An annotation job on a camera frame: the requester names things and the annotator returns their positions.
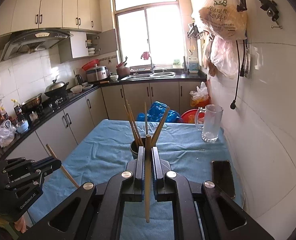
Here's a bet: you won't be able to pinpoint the wooden chopstick six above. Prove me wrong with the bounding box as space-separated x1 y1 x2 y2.
46 144 80 188

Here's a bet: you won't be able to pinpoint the wooden chopstick two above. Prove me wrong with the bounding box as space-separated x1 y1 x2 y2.
144 134 151 223

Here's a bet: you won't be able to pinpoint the wooden chopstick three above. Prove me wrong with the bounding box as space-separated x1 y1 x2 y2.
124 105 140 148

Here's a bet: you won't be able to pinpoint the wooden chopstick one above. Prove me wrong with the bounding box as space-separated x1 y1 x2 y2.
126 100 144 146

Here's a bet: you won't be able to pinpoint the wooden chopstick four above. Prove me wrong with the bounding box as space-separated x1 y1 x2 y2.
144 102 149 135

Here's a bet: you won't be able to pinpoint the wooden chopstick five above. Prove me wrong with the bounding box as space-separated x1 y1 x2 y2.
151 107 170 147

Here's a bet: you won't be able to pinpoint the kitchen window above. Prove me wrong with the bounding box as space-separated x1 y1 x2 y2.
113 0 185 69

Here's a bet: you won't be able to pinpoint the person left hand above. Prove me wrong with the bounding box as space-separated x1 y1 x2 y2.
14 216 27 233

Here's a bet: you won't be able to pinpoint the black smartphone brown case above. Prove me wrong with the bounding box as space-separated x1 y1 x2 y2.
211 160 236 199

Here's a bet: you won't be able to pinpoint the dark green utensil holder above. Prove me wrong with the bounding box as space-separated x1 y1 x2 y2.
130 140 140 159

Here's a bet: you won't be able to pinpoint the red plastic basin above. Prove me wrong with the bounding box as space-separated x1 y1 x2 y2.
181 109 204 124

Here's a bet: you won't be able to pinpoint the clear glass mug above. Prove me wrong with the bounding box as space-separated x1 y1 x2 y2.
195 104 223 142

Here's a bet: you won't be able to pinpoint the black wok with lid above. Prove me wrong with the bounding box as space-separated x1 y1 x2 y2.
45 79 69 98

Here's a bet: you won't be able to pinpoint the blue plastic bag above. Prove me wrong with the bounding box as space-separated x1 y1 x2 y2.
147 101 183 123

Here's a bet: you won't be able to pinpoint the silver rice cooker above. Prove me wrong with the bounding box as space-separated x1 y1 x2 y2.
86 66 109 83

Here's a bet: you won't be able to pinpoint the range hood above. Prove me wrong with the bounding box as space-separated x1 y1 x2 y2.
0 28 73 62

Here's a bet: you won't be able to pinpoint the detergent bottle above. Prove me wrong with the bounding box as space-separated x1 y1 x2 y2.
188 57 200 73

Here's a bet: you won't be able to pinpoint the red lid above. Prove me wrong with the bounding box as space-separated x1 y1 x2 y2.
82 59 100 71

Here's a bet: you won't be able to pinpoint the sink faucet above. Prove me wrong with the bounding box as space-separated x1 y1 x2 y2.
149 53 156 74

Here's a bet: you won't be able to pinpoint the white pink plastic bags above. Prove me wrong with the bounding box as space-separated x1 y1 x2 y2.
202 34 238 79

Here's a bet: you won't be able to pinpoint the yellow printed plastic bag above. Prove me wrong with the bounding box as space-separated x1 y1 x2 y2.
199 0 248 41

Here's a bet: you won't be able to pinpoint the black power plug cable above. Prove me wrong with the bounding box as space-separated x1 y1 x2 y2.
229 39 247 111

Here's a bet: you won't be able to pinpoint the wall hook rail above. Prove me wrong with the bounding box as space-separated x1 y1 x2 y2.
187 22 208 40

